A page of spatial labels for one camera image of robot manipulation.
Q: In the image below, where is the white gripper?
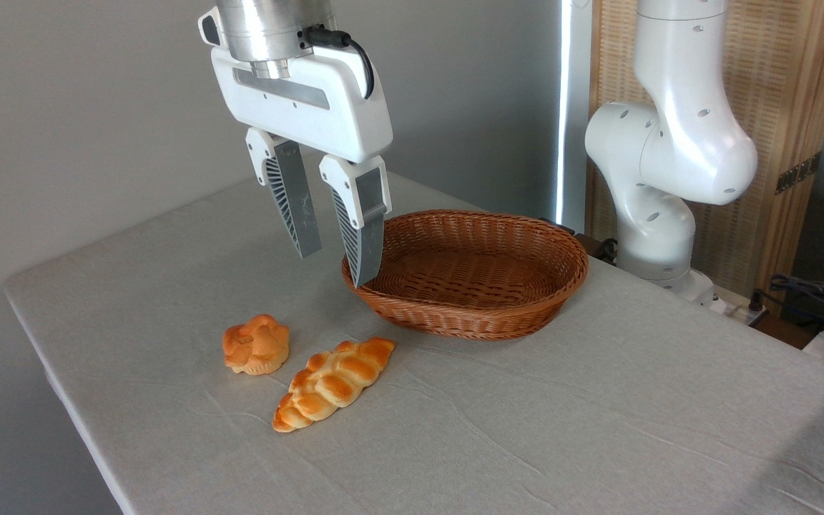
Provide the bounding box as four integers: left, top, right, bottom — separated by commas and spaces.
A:
197, 7, 394, 288

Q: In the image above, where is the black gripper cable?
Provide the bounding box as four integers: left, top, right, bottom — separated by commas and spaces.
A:
298, 25, 376, 100

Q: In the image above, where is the dark metal screen hinge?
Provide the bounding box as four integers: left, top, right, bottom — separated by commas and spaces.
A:
775, 151, 823, 195

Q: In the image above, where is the black cable bundle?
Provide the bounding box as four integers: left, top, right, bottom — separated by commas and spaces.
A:
748, 273, 824, 338

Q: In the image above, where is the wooden slatted folding screen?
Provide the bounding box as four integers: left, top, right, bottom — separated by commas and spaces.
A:
587, 0, 824, 315

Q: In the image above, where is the black clamp with cables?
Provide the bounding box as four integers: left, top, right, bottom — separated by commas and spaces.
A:
541, 217, 619, 264

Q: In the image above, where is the long braided bread loaf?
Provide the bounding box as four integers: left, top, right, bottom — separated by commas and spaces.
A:
272, 337, 396, 434

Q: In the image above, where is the brown oval wicker basket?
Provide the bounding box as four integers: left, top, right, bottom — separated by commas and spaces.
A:
341, 209, 589, 341

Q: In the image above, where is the white power strip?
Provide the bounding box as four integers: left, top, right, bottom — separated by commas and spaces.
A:
697, 285, 770, 324

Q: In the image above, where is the light grey tablecloth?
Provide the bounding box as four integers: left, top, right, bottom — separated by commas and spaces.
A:
3, 150, 824, 515

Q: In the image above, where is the round orange bread bun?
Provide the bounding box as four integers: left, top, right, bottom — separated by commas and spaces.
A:
222, 314, 291, 376

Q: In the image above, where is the white vertical post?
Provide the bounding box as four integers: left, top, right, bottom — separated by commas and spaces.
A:
554, 0, 594, 234

